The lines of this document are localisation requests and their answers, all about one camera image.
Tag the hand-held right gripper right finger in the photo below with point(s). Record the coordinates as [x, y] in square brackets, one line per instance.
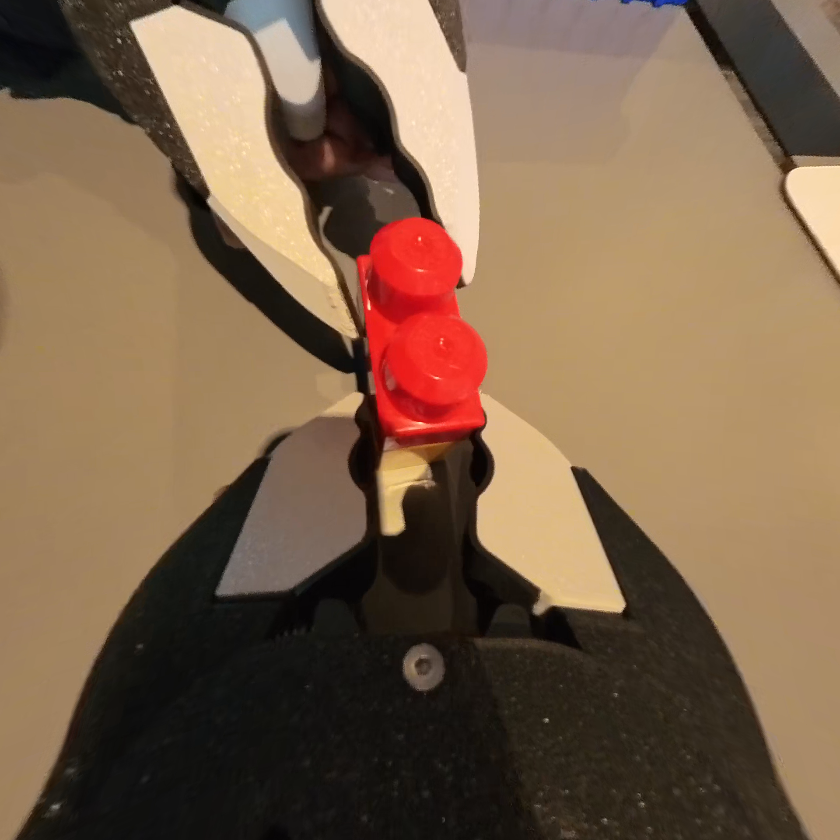
[551, 518]

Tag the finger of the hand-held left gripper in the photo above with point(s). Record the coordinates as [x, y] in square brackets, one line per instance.
[223, 131]
[426, 118]

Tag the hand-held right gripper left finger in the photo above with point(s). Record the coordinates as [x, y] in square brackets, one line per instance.
[295, 518]

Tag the red two-stud mega block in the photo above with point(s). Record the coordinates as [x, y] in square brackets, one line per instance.
[420, 308]

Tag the blue plastic bin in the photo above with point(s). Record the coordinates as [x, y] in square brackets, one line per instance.
[636, 3]

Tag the person's left forearm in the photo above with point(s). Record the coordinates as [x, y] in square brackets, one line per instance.
[33, 39]

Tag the black table pad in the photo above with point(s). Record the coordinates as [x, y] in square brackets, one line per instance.
[774, 65]

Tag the white rounded board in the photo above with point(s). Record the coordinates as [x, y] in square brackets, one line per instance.
[820, 210]

